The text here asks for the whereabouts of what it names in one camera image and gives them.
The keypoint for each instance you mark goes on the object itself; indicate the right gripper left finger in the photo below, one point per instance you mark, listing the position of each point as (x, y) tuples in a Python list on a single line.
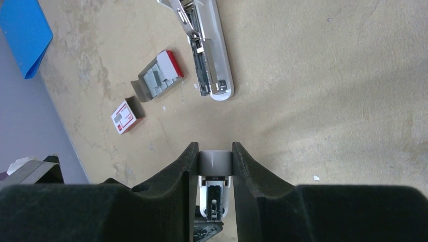
[(162, 208)]

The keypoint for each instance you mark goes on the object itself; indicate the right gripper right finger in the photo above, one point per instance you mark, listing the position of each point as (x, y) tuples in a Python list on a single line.
[(270, 209)]

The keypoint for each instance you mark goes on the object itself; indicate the small white staple remover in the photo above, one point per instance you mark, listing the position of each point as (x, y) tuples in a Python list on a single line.
[(215, 172)]

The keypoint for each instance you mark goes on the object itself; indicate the red white staple box sleeve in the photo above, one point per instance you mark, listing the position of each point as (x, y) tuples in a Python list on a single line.
[(128, 115)]

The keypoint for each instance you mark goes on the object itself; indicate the staple box tray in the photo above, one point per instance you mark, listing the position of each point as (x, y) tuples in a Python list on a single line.
[(158, 77)]

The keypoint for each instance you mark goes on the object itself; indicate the white stapler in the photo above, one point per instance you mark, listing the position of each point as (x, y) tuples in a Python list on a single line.
[(201, 22)]

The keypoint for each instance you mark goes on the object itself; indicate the blue plastic board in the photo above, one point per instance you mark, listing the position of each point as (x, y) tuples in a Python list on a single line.
[(27, 32)]

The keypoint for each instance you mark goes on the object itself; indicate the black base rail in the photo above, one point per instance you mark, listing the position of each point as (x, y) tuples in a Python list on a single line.
[(204, 230)]

